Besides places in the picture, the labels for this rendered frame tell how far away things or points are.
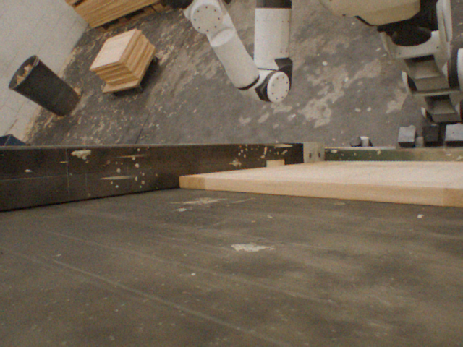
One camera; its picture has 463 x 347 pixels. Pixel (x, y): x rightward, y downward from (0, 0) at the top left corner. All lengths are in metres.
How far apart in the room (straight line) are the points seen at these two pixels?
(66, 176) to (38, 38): 5.84
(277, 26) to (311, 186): 0.57
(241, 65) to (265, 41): 0.10
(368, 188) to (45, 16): 6.20
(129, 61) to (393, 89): 2.49
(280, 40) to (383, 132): 1.32
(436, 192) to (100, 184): 0.40
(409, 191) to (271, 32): 0.63
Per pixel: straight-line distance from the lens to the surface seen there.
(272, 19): 0.96
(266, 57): 0.97
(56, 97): 4.98
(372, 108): 2.31
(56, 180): 0.49
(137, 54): 3.94
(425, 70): 1.44
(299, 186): 0.47
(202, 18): 0.81
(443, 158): 0.99
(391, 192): 0.43
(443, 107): 1.76
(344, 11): 0.96
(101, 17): 5.70
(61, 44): 6.45
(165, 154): 0.59
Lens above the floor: 1.74
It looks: 44 degrees down
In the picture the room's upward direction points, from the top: 48 degrees counter-clockwise
